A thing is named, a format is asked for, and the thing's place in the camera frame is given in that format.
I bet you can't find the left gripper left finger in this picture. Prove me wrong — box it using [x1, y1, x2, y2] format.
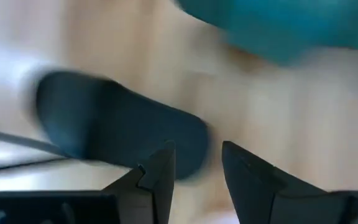
[103, 139, 177, 224]

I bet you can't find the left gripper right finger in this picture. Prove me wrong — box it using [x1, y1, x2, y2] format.
[221, 140, 349, 224]

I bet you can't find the black rubber slide sandal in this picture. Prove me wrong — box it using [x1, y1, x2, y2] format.
[34, 70, 213, 181]

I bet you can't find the teal rubber slide sandal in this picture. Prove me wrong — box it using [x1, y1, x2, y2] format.
[174, 0, 358, 66]

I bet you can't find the wooden shelf with black frame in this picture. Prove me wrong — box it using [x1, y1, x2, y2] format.
[0, 126, 73, 174]

